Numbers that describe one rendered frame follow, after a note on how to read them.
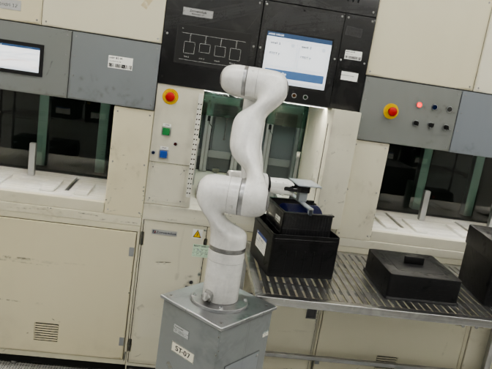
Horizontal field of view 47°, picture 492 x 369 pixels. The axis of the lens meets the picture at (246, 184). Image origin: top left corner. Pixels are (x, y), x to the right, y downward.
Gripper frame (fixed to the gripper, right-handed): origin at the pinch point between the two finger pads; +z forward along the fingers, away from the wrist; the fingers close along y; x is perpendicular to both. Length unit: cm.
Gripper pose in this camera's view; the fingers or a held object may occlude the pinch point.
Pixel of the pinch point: (303, 187)
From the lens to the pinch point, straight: 227.2
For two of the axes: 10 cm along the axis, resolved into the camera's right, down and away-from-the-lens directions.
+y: 2.4, 2.4, -9.4
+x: 1.5, -9.7, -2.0
